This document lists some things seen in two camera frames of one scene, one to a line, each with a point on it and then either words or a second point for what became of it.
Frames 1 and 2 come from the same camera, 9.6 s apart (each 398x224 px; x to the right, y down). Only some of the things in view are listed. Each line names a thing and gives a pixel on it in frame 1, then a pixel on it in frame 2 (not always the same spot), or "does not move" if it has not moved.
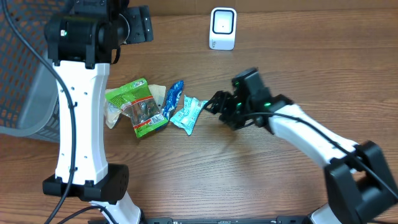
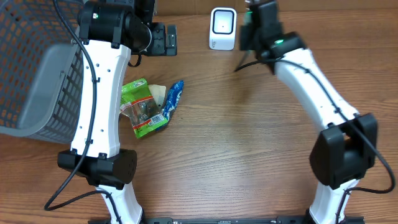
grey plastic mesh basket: (29, 100) does not move
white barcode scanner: (222, 28) does not move
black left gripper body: (135, 28) → (158, 45)
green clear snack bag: (138, 102) does not move
